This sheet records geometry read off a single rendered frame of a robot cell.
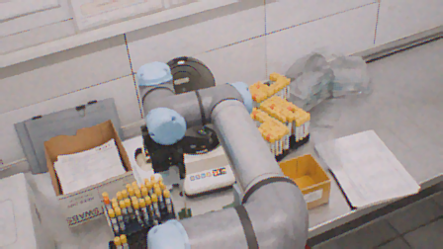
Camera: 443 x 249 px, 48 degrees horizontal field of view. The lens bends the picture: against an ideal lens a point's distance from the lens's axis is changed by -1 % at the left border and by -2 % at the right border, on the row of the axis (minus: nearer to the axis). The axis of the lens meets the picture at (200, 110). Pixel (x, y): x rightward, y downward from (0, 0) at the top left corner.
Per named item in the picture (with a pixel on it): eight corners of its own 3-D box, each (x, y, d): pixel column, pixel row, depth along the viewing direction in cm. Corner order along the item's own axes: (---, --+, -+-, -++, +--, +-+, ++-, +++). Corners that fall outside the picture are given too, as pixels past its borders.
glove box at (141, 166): (142, 202, 160) (137, 182, 154) (124, 157, 178) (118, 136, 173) (178, 189, 163) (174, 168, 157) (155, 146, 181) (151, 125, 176)
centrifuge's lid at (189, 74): (148, 65, 163) (145, 56, 170) (161, 129, 176) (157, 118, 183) (212, 52, 166) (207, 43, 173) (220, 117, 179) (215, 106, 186)
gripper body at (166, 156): (145, 157, 125) (137, 121, 118) (177, 146, 128) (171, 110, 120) (154, 177, 120) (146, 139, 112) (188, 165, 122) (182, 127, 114)
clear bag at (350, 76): (323, 98, 194) (325, 68, 186) (319, 73, 208) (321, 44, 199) (376, 97, 191) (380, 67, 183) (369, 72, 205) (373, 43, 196)
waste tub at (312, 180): (291, 216, 150) (292, 194, 144) (272, 187, 160) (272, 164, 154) (330, 203, 153) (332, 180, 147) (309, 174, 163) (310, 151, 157)
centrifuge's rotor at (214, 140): (181, 169, 163) (178, 153, 159) (172, 139, 175) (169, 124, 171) (226, 158, 165) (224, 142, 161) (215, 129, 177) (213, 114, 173)
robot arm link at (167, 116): (202, 109, 97) (190, 79, 105) (144, 122, 95) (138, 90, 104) (206, 139, 101) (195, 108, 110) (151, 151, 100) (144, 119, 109)
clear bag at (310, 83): (304, 118, 186) (306, 76, 175) (268, 100, 197) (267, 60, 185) (343, 86, 199) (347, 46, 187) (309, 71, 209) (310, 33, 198)
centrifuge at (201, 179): (175, 203, 159) (170, 175, 151) (160, 143, 182) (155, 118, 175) (247, 185, 162) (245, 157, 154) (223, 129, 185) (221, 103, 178)
